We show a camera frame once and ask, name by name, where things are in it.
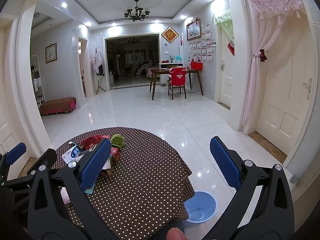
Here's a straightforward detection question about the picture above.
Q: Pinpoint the green plush toy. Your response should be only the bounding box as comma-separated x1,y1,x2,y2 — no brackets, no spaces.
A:
110,134,125,149

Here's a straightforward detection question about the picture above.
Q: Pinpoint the blue white paper box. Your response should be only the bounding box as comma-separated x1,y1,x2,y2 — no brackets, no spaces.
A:
62,142,85,164

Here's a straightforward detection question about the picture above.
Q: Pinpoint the red patterned bag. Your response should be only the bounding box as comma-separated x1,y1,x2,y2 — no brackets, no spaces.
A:
80,134,110,150

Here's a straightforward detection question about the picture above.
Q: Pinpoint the light blue trash bucket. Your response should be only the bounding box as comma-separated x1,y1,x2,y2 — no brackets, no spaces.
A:
184,191,217,226

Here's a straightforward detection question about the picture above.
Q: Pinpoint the person's right hand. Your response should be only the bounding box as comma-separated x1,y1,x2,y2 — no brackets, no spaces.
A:
166,228,188,240

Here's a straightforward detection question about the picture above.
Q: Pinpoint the brown pink bench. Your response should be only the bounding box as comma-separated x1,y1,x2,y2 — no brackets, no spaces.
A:
40,97,76,115

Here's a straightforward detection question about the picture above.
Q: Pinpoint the white shoe rack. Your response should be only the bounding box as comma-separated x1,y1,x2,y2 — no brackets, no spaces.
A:
30,55,46,109

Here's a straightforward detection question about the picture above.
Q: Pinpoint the brown polka dot tablecloth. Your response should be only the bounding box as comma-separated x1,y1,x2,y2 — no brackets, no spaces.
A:
51,126,196,240

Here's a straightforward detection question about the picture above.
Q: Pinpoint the cream panel door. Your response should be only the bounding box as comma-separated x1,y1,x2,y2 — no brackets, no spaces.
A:
256,14,314,154

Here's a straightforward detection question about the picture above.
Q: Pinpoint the coat stand with clothes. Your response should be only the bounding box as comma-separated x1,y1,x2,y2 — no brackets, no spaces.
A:
92,48,106,94

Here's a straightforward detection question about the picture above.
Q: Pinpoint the white far door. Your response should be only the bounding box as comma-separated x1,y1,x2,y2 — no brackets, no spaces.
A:
220,29,234,108

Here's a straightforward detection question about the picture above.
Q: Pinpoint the red covered chair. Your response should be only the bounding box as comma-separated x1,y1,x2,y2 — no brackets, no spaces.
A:
168,67,187,100

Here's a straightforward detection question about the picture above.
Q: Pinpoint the red gift bag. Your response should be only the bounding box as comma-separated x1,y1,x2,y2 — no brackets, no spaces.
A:
190,56,203,71

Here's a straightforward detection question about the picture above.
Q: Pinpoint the wooden dining table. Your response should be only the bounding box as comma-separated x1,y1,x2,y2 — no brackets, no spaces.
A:
150,67,203,100

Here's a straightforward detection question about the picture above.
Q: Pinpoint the black chandelier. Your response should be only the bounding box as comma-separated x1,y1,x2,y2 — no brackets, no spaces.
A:
124,0,150,22

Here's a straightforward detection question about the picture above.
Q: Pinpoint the green door valance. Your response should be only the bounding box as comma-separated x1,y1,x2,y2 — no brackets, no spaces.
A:
214,9,234,41

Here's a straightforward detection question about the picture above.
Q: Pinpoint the pink door curtain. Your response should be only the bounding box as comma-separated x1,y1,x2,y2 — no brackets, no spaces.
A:
241,0,305,126

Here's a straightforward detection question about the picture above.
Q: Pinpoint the framed picture left wall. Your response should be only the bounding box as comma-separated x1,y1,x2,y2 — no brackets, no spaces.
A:
45,43,57,63

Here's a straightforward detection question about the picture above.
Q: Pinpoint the framed picture wall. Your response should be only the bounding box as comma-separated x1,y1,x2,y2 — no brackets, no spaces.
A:
186,18,201,41
45,43,57,63

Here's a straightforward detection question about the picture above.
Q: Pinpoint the red diamond wall decoration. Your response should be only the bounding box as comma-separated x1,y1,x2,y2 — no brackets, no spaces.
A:
162,27,179,43

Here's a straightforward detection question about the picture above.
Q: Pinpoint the framed picture right wall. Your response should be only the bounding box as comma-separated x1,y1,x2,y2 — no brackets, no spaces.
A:
186,18,201,41

